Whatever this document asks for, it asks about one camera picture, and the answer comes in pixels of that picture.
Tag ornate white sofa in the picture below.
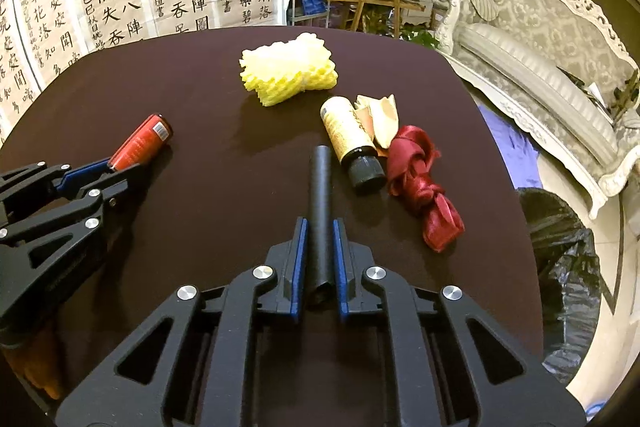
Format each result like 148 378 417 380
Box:
432 0 639 218

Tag yellow foam net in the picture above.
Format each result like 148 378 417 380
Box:
239 32 338 107

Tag purple floor cloth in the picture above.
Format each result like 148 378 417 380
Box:
478 105 542 188

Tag yellow label ink bottle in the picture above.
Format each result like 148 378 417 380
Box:
320 96 386 195

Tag dark red satin ribbon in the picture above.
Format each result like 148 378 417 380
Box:
386 126 465 253

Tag black cylinder tube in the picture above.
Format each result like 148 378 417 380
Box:
307 145 334 308

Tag red cylinder can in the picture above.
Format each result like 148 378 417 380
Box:
107 113 174 171

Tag black trash bag bin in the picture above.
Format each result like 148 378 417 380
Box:
518 187 602 385

